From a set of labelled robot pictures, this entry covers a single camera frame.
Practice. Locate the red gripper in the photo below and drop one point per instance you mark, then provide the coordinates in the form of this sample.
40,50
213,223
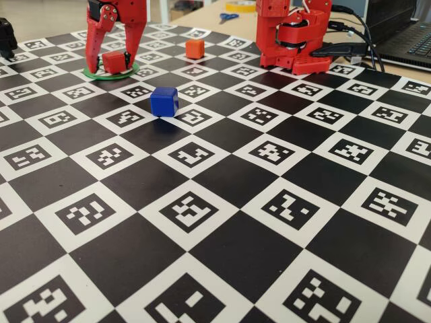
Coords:
126,13

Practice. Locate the red cube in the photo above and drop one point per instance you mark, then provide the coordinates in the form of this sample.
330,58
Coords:
114,62

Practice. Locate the grey blue panel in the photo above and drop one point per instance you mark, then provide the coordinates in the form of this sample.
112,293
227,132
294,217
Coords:
360,5

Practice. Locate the yellow tape roll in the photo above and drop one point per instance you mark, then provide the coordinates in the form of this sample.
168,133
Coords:
235,7

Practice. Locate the blue cube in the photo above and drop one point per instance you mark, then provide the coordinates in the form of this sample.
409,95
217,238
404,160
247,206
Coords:
163,102

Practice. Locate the black laptop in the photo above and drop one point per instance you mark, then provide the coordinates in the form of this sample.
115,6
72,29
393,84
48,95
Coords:
397,20

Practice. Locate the orange cube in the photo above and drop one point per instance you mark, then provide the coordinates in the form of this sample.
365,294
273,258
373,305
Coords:
194,49

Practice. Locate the red printed robot arm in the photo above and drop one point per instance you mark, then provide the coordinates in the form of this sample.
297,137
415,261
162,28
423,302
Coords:
269,33

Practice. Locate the black table clamp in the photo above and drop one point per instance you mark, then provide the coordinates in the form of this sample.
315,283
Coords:
336,49

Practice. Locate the brown cardboard box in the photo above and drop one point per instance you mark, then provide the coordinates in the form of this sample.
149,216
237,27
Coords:
178,15

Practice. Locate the black plastic device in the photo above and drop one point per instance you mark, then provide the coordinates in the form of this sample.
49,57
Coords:
6,37

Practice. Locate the black white marker checkerboard mat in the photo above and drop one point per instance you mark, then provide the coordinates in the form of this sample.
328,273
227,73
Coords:
235,235

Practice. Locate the white metal table leg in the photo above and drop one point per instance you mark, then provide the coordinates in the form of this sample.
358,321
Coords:
165,10

